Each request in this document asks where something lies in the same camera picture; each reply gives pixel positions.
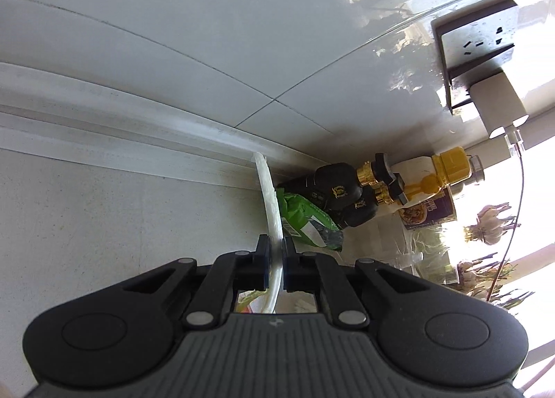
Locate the left dark sauce bottle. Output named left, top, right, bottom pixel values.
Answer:
left=277, top=153, right=407, bottom=210

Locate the white charger plug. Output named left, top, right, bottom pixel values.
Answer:
left=469, top=72, right=529, bottom=138

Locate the white charger cable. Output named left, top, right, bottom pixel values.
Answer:
left=485, top=128, right=529, bottom=303

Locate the purple instant noodle cup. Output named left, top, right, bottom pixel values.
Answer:
left=399, top=187, right=456, bottom=230

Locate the green cabbage leaf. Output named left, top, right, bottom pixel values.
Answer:
left=235, top=152, right=284, bottom=313

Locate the right dark sauce bottle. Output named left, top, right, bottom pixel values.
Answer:
left=325, top=184, right=408, bottom=229

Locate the green snack bag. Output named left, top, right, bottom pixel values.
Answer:
left=276, top=188, right=343, bottom=251

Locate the dark sauce bottle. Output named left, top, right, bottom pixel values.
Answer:
left=277, top=153, right=407, bottom=210
left=325, top=184, right=408, bottom=229

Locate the garlic bulb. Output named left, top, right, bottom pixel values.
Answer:
left=464, top=203, right=518, bottom=246

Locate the white wall socket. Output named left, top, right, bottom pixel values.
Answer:
left=432, top=0, right=518, bottom=111

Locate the white bottle yellow cap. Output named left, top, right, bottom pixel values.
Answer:
left=387, top=146, right=472, bottom=214

